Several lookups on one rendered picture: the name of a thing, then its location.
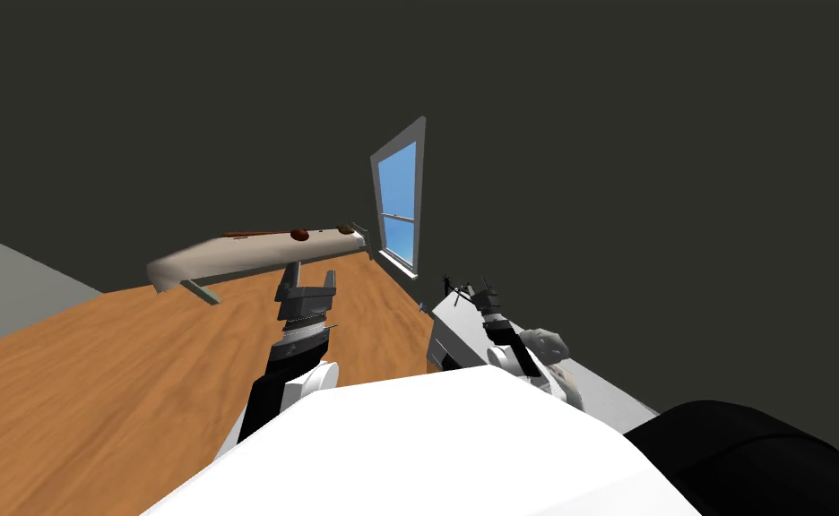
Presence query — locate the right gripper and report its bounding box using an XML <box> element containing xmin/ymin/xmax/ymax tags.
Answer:
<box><xmin>461</xmin><ymin>275</ymin><xmax>502</xmax><ymax>314</ymax></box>

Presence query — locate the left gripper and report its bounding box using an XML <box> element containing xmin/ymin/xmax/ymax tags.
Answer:
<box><xmin>274</xmin><ymin>261</ymin><xmax>338</xmax><ymax>325</ymax></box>

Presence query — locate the grey desk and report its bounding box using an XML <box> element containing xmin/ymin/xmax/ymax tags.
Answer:
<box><xmin>425</xmin><ymin>285</ymin><xmax>660</xmax><ymax>435</ymax></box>

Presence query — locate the beige table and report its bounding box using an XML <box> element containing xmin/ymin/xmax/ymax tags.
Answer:
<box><xmin>146</xmin><ymin>222</ymin><xmax>371</xmax><ymax>306</ymax></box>

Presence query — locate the grey lumpy object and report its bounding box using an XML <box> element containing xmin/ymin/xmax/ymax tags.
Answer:
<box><xmin>518</xmin><ymin>327</ymin><xmax>572</xmax><ymax>366</ymax></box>

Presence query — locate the grey framed window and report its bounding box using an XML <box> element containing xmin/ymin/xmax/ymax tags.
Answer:
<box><xmin>368</xmin><ymin>115</ymin><xmax>428</xmax><ymax>281</ymax></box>

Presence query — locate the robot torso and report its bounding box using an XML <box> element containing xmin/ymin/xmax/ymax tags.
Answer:
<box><xmin>139</xmin><ymin>364</ymin><xmax>705</xmax><ymax>516</ymax></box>

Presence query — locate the grey counter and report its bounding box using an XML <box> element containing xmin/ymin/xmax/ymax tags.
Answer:
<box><xmin>0</xmin><ymin>222</ymin><xmax>103</xmax><ymax>357</ymax></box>

